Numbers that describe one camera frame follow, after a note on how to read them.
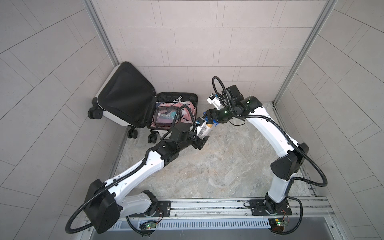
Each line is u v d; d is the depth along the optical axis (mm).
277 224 678
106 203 369
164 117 1011
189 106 1043
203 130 694
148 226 644
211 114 642
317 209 711
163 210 706
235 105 558
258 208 710
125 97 870
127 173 431
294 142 462
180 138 542
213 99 679
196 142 651
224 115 632
